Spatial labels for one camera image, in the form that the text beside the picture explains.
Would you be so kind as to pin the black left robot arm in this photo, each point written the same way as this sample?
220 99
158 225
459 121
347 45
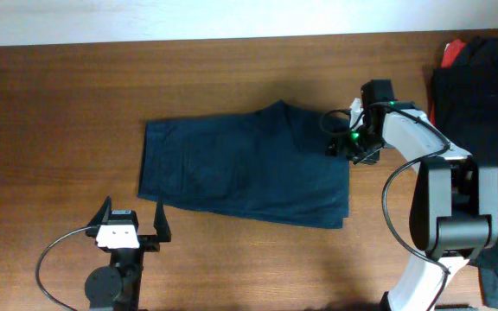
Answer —
117 285

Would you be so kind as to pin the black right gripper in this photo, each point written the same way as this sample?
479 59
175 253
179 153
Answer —
341 143

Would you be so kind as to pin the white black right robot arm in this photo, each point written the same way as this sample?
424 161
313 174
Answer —
454 212

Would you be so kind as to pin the dark navy stacked garment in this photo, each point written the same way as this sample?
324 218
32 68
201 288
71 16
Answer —
465 109

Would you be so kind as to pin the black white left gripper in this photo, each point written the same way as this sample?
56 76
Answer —
150 242

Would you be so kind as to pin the dark blue shorts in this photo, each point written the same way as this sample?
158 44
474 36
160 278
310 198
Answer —
268 165

